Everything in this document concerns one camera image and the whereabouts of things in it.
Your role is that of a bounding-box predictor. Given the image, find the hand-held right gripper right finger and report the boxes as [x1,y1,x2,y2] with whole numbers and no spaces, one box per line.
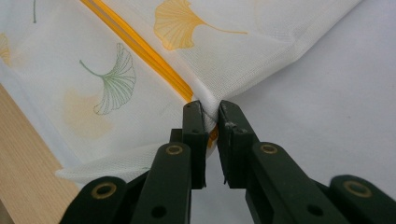
[217,99,262,189]

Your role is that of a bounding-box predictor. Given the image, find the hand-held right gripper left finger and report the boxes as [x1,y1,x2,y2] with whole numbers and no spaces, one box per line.
[169,100,210,190]

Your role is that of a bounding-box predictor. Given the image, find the leaf print mesh laundry bag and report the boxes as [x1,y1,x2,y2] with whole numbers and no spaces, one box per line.
[0,0,364,188]

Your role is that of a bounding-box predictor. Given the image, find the wooden table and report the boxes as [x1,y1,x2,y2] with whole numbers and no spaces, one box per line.
[0,83,80,224]

